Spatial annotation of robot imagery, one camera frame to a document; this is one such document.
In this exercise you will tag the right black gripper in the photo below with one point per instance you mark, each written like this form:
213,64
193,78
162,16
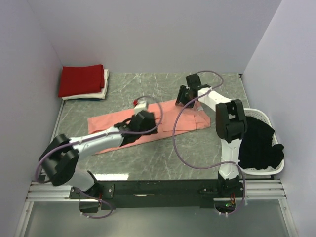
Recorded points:
180,98

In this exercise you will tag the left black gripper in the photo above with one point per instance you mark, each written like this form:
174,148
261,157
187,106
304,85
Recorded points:
152,125

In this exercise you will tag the pink t-shirt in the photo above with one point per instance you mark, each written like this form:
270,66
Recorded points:
191,119

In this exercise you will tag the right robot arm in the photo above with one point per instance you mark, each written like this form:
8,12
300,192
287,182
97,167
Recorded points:
230,126

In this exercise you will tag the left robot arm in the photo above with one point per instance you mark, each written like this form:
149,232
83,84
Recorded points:
60,158

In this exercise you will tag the folded white t-shirt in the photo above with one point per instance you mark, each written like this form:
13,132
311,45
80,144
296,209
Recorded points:
99,95

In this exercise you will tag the folded blue t-shirt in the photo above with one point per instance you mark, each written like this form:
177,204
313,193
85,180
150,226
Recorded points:
89,99

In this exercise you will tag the white plastic laundry basket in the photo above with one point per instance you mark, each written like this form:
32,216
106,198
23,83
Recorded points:
259,115

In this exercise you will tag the folded red t-shirt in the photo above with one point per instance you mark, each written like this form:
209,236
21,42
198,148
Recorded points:
81,80

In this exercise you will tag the black base beam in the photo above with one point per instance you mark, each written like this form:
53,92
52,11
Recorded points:
168,193

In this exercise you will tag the black t-shirt in basket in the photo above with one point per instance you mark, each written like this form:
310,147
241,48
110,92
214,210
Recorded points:
256,150

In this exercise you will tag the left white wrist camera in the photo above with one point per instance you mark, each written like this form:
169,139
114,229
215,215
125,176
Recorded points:
140,106

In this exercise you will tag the aluminium frame rail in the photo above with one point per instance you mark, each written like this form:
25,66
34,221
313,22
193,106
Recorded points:
39,193

